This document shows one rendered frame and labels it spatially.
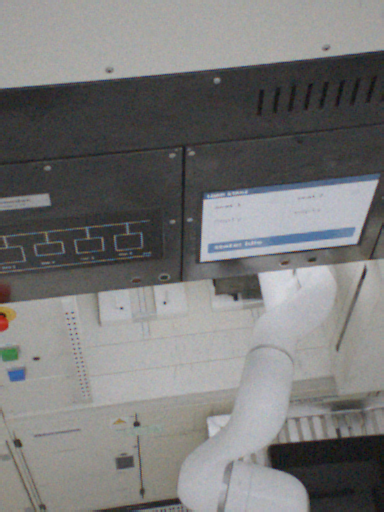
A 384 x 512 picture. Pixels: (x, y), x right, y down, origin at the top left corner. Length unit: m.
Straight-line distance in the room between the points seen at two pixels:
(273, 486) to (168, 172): 0.57
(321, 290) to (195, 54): 0.72
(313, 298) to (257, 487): 0.38
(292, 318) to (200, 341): 0.50
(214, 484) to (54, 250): 0.47
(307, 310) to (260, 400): 0.28
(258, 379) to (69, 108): 0.59
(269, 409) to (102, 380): 0.70
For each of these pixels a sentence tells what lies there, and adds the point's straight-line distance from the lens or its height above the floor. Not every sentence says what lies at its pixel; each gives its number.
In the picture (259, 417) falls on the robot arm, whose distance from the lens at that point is 1.55.
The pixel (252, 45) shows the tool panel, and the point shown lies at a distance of 1.20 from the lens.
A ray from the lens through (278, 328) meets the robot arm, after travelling 1.70.
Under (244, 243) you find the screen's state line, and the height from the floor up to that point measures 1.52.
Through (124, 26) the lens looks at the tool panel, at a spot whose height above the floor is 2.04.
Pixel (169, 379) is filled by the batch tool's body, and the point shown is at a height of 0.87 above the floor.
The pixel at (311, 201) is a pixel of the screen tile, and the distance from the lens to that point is 1.51.
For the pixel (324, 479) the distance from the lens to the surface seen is 2.21.
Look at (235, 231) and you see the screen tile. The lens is 1.54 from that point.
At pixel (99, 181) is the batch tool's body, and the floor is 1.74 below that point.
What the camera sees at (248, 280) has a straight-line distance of 2.12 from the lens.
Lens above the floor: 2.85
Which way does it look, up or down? 59 degrees down
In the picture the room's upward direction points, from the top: 2 degrees clockwise
